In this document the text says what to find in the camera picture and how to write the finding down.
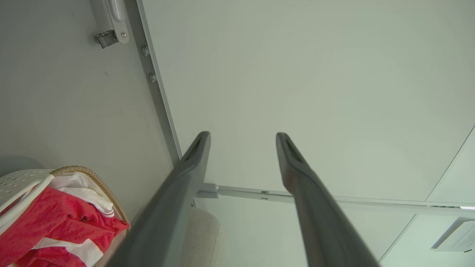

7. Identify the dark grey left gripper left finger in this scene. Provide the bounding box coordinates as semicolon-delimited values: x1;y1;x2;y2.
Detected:
106;131;211;267

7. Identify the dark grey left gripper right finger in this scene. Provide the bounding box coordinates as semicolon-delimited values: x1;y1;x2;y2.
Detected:
276;132;380;267

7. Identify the red and white garment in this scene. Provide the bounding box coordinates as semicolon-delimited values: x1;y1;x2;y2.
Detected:
0;185;130;267

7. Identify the fabric sofa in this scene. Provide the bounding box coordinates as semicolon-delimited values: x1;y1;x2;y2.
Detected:
177;207;224;267

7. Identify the white cloth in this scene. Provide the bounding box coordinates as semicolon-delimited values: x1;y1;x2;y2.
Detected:
48;172;116;218

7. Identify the white paper sign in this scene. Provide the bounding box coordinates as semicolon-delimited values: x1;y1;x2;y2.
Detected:
430;217;475;253

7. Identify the grey metal partition frame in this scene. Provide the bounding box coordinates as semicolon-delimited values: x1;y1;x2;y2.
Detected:
124;0;475;220

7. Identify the white laundry basket rope rim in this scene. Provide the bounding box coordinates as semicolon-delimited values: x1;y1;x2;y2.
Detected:
0;165;131;267

